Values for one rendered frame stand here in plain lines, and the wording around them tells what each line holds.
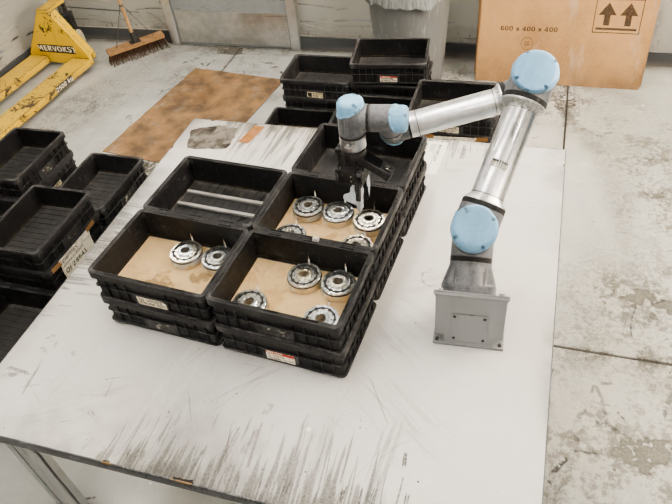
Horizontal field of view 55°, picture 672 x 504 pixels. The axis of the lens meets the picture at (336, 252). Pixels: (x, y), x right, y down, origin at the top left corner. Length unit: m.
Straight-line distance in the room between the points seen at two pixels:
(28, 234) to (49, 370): 1.03
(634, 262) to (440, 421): 1.74
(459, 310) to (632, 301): 1.42
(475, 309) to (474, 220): 0.27
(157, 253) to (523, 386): 1.18
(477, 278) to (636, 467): 1.10
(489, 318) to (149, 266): 1.05
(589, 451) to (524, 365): 0.78
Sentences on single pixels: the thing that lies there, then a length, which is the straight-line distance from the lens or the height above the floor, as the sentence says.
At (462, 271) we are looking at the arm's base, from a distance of 1.78.
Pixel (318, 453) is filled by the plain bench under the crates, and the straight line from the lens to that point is 1.73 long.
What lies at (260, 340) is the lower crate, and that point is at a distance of 1.84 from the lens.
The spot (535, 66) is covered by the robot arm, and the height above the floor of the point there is 1.39.
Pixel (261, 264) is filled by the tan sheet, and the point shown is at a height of 0.83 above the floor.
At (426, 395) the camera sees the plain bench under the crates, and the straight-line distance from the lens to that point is 1.80.
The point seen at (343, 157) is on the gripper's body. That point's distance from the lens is 1.86.
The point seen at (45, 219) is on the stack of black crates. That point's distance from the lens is 3.08.
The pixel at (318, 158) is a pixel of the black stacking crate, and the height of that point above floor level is 0.84.
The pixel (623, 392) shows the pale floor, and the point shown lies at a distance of 2.77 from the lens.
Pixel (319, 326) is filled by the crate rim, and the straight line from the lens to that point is 1.67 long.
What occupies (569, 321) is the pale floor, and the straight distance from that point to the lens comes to 2.95.
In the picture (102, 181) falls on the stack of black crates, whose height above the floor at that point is 0.38.
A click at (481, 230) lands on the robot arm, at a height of 1.10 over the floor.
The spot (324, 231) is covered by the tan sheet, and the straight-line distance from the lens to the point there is 2.07.
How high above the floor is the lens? 2.20
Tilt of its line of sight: 43 degrees down
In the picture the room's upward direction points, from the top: 7 degrees counter-clockwise
